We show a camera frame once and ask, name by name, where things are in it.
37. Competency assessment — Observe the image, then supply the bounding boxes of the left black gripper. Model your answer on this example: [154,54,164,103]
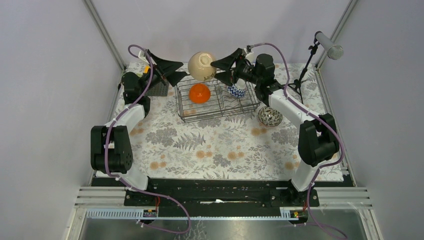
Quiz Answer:
[139,53,187,95]

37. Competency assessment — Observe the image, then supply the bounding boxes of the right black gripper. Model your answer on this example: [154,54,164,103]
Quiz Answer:
[210,48,262,87]

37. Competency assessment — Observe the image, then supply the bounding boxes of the blue zigzag pattern bowl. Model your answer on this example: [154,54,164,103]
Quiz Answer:
[227,85,247,99]

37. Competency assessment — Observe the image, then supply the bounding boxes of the beige bowl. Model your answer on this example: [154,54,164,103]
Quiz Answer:
[187,51,217,82]

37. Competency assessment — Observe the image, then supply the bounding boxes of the orange bowl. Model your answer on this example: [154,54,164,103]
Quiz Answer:
[188,83,211,104]

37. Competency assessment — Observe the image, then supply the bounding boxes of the pink speckled bowl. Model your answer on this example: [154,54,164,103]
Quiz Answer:
[257,106,284,127]

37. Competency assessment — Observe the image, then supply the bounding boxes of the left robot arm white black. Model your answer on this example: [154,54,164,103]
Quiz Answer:
[90,49,188,206]

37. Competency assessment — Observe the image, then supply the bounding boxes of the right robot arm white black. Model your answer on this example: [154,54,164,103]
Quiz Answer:
[210,48,340,206]

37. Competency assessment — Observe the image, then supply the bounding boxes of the dark grey building plate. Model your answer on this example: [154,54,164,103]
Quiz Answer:
[146,82,170,97]

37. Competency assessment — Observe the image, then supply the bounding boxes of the orange yellow block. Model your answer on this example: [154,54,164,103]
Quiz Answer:
[143,66,150,74]

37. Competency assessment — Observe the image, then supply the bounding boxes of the black microphone tripod stand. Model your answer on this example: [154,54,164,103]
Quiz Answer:
[288,39,320,104]

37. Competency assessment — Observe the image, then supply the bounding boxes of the silver microphone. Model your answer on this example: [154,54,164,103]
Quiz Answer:
[314,31,344,60]

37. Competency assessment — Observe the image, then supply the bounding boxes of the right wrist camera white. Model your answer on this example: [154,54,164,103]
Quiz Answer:
[243,46,255,63]

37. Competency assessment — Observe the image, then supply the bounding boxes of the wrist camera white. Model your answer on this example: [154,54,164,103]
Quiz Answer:
[137,51,150,65]
[243,46,255,63]

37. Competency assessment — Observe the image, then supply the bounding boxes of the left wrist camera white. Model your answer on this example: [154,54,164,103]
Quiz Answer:
[137,51,150,65]

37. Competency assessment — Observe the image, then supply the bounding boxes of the black wire dish rack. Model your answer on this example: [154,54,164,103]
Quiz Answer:
[174,76,260,123]

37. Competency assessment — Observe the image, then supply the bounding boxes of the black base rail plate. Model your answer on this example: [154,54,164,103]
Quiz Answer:
[92,177,321,220]

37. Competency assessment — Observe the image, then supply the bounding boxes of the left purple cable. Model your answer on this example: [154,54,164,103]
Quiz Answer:
[103,44,192,235]

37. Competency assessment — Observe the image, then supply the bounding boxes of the purple cable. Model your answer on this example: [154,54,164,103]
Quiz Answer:
[103,44,192,235]
[246,42,349,240]

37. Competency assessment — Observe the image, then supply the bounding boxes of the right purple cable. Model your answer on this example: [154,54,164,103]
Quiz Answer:
[246,42,349,240]

